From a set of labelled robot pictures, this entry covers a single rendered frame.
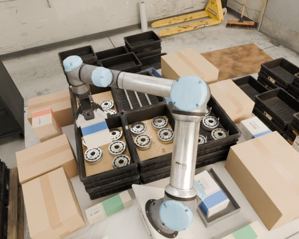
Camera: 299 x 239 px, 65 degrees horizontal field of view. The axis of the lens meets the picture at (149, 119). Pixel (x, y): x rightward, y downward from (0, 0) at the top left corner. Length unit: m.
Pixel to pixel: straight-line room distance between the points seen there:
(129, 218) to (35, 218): 0.45
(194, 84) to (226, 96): 0.98
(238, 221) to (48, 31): 3.94
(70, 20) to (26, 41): 0.80
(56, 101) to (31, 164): 0.54
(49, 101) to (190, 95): 1.29
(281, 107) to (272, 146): 1.13
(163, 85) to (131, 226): 0.75
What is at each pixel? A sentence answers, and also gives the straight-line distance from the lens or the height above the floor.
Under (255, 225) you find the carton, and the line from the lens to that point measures 1.33.
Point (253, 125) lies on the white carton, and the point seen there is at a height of 0.79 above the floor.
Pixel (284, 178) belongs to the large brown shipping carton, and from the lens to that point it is 1.33.
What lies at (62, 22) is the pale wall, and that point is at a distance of 4.43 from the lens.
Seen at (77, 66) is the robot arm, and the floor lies 1.45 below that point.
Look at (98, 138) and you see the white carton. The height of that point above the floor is 1.10.
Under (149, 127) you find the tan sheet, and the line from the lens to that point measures 1.51.
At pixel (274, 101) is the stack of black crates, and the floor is 0.38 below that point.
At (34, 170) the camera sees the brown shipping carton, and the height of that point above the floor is 0.86.
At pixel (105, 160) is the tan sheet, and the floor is 0.83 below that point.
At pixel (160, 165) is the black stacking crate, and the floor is 0.84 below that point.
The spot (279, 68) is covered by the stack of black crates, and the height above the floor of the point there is 0.38.
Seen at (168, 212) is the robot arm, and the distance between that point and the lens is 0.87.
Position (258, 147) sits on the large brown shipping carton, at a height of 0.90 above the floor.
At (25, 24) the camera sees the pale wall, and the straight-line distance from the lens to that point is 4.43.
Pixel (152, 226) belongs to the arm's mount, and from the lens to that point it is 1.05.
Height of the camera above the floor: 1.94
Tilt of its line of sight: 45 degrees down
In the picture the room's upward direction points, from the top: 5 degrees counter-clockwise
